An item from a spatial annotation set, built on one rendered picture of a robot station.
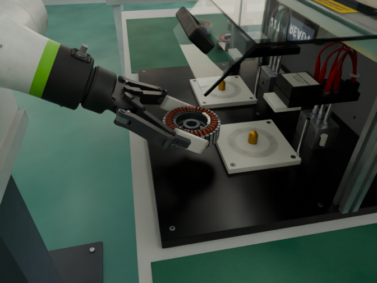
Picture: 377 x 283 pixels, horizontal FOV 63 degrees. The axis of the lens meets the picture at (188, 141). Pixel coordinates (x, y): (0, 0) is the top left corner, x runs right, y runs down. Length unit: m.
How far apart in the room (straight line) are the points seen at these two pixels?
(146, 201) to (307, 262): 0.29
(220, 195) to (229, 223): 0.06
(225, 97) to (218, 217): 0.38
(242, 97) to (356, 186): 0.40
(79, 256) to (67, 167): 0.61
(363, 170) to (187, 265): 0.30
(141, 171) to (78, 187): 1.12
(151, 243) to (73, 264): 0.93
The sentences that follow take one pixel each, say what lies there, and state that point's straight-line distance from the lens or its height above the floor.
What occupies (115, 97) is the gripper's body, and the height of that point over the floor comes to 0.93.
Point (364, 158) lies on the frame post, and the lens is 0.52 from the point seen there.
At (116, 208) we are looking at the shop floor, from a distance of 1.59.
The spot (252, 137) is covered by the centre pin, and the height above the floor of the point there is 0.80.
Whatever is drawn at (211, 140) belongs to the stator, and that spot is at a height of 0.84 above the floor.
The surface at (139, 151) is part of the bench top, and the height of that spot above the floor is 0.75.
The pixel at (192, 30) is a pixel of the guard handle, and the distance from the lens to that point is 0.41.
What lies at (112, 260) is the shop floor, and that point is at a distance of 1.42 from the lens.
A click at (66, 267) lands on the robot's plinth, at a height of 0.02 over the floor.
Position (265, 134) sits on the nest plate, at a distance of 0.70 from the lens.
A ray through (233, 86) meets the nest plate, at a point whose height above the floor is 0.78.
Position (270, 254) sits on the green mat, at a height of 0.75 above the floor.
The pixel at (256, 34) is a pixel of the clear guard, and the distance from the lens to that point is 0.38.
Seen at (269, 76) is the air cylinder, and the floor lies 0.82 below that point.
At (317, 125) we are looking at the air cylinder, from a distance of 0.69.
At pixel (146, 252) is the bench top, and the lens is 0.52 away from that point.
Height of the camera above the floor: 1.18
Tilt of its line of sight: 37 degrees down
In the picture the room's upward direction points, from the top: straight up
